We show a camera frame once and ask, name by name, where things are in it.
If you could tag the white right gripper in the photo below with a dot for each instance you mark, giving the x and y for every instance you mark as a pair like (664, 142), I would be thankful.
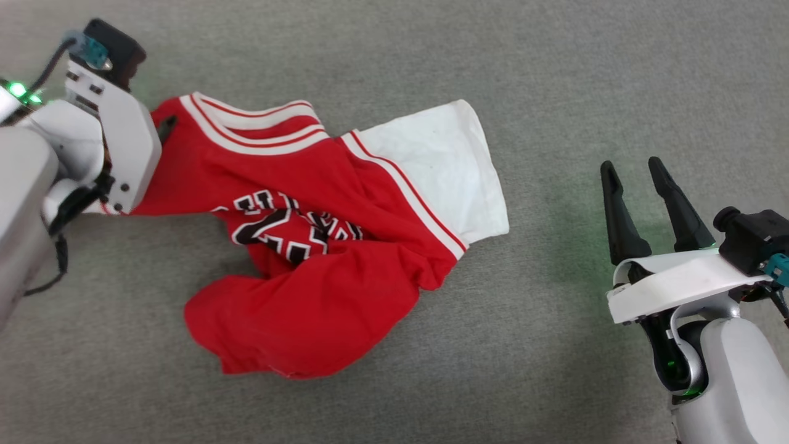
(672, 280)

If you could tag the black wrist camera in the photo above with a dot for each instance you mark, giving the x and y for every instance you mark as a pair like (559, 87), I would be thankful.
(752, 237)
(117, 52)

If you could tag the red white basketball jersey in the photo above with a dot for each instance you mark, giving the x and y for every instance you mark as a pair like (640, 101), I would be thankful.
(320, 296)

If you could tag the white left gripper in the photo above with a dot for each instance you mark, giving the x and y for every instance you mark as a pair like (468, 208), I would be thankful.
(129, 142)

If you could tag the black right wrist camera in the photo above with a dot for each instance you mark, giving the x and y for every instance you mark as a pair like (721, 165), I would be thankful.
(752, 237)

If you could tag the grey fabric sofa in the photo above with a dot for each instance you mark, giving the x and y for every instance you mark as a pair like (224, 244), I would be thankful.
(555, 92)

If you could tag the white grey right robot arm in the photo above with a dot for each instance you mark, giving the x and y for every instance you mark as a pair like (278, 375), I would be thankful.
(739, 382)

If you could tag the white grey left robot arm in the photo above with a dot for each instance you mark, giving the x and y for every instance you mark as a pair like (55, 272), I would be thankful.
(24, 185)

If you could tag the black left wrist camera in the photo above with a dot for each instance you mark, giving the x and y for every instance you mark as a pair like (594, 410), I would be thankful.
(117, 52)

